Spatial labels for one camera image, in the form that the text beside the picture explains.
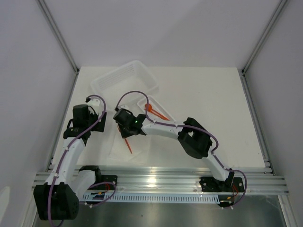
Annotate white paper napkin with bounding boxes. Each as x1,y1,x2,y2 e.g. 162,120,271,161
107,126,151,166

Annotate orange plastic fork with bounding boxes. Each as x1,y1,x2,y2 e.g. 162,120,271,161
152,112,169,121

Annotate orange plastic spoon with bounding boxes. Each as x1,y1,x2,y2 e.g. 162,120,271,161
144,104,157,114

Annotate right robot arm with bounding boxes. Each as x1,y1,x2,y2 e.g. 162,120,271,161
113,107,234,191

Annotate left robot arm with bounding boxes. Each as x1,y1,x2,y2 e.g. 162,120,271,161
34,104,107,220

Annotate small white plastic tray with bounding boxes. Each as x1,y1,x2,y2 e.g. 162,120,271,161
137,95,175,121

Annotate large white plastic basket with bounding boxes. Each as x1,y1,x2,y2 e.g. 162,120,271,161
90,60,159,111

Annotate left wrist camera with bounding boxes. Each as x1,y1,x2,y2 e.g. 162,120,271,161
85,96,100,111

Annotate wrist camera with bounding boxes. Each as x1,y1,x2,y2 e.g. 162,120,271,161
118,105,130,111
85,96,100,111

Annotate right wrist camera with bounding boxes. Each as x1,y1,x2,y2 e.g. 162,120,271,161
118,105,130,111

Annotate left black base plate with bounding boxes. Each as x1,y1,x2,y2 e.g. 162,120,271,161
90,175,118,191

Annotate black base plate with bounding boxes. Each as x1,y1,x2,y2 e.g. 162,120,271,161
199,177,244,192
90,175,118,191

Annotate white slotted cable duct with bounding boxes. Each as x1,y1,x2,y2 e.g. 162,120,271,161
80,192,220,204

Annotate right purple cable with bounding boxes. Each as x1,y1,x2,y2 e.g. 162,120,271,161
115,91,248,206

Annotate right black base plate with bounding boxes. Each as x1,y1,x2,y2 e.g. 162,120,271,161
199,177,244,192

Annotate left aluminium frame post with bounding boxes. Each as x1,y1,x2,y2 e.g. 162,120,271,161
36,0,80,75

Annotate aluminium frame post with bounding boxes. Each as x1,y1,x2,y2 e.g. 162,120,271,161
36,0,80,75
241,0,290,76

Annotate aluminium mounting rail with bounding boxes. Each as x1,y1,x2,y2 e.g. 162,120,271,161
99,166,289,195

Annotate right aluminium frame post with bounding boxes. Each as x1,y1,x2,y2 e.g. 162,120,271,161
241,0,290,76

